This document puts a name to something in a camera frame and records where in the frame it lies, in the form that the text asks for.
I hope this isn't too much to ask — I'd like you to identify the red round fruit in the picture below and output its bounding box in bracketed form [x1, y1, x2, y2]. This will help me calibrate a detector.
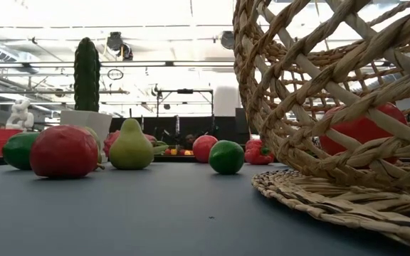
[192, 134, 219, 164]

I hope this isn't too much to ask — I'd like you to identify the small green lime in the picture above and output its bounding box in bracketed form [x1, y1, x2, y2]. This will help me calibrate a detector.
[208, 139, 245, 175]

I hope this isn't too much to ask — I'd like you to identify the woven straw basket with handles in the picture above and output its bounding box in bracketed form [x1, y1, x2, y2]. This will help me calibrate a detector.
[232, 0, 410, 195]

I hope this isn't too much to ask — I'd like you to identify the pink dragon fruit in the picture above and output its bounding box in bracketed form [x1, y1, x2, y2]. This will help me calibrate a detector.
[103, 129, 170, 159]

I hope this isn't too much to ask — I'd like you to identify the person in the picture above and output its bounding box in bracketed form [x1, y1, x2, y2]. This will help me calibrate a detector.
[182, 133, 198, 150]

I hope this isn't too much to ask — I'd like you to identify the white column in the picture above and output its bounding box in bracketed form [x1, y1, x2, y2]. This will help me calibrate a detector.
[214, 85, 241, 117]

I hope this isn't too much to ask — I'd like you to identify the black cabinet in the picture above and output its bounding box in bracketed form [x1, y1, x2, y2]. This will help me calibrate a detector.
[235, 107, 251, 143]

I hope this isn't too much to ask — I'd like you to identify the distant toy fruit pile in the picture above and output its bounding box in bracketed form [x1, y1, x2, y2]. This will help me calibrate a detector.
[164, 147, 194, 156]

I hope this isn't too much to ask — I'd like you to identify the red bell pepper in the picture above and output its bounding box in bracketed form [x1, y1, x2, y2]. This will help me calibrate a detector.
[243, 138, 275, 166]

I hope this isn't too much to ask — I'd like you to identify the long ceiling light bar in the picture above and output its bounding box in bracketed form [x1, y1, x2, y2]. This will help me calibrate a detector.
[0, 60, 236, 68]

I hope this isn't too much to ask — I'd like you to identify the green cactus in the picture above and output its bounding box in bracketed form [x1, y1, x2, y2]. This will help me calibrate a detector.
[73, 37, 102, 113]

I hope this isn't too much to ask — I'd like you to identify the round woven straw placemat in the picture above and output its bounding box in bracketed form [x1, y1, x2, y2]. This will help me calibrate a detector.
[251, 169, 410, 253]

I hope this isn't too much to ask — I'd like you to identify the grey ceiling pipe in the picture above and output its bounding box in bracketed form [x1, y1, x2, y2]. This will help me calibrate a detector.
[0, 88, 131, 95]

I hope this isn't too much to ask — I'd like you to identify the white sculpture figure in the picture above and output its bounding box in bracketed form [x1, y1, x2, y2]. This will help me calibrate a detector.
[5, 98, 35, 131]

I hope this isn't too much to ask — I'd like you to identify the red box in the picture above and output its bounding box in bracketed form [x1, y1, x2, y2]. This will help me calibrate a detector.
[0, 128, 24, 157]

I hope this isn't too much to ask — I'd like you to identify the black metal frame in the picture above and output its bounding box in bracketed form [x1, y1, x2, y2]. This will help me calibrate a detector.
[156, 87, 216, 133]

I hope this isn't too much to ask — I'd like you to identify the black hanging cable reel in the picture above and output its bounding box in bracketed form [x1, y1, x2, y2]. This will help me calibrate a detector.
[219, 31, 235, 50]
[106, 31, 134, 61]

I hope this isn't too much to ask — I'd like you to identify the black hanging ring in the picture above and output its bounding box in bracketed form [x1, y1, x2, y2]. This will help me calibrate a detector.
[107, 68, 125, 81]

